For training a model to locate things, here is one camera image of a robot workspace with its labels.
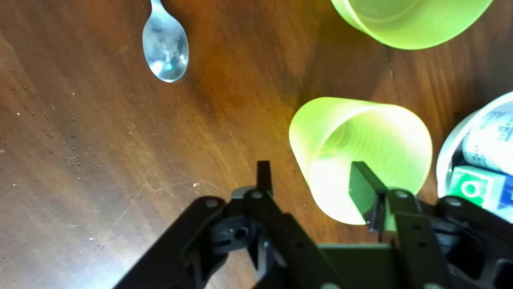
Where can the yellow plastic bowl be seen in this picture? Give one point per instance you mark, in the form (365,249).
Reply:
(411,24)

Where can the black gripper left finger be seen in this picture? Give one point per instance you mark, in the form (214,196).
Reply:
(264,175)

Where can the yellow plastic cup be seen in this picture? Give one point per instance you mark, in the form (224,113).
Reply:
(330,133)

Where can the silver spoon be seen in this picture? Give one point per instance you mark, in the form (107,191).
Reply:
(166,44)

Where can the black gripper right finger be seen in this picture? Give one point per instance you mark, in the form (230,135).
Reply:
(368,193)

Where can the white bowl with packets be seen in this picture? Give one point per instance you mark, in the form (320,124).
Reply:
(477,159)

